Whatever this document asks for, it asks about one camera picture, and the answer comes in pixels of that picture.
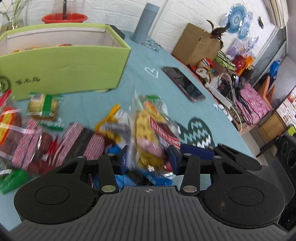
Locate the dark red striped snack pack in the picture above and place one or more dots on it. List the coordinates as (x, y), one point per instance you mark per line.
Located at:
(79, 141)

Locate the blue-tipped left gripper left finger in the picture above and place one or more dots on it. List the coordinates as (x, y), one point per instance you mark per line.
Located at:
(110, 165)

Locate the grey cylinder speaker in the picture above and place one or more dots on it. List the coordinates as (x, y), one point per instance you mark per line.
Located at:
(145, 22)

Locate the pink patterned box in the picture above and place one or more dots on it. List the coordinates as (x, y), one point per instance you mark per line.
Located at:
(251, 105)

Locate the red dates snack bag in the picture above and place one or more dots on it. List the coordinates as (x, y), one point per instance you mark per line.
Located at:
(25, 144)

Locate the glass pitcher with straw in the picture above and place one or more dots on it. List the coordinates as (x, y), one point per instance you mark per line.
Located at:
(64, 9)

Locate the green candy packet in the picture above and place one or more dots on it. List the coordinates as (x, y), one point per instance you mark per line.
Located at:
(12, 179)

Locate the blue snack packet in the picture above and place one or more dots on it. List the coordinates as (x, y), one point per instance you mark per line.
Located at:
(124, 176)

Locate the blue decorative wall plates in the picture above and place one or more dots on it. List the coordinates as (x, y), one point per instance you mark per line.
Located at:
(241, 22)

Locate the black smartphone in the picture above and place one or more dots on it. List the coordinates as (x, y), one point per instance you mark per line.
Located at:
(184, 84)

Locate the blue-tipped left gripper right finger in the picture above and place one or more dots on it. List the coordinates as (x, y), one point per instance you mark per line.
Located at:
(190, 162)

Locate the yellow white snack packet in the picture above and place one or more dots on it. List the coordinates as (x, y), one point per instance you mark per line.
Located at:
(115, 126)

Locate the white power strip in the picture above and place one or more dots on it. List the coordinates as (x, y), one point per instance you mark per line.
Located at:
(226, 102)

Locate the clear macaroni snack bag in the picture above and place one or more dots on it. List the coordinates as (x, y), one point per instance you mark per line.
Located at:
(152, 131)

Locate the brown cardboard box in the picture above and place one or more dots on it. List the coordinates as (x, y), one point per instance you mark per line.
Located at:
(194, 45)

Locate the green cardboard storage box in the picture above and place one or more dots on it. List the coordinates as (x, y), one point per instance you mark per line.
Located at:
(62, 58)

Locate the green wrapped biscuit pack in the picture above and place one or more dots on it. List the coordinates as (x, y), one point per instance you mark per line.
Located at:
(44, 108)

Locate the glass vase with plant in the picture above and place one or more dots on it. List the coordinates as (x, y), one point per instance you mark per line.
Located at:
(12, 14)

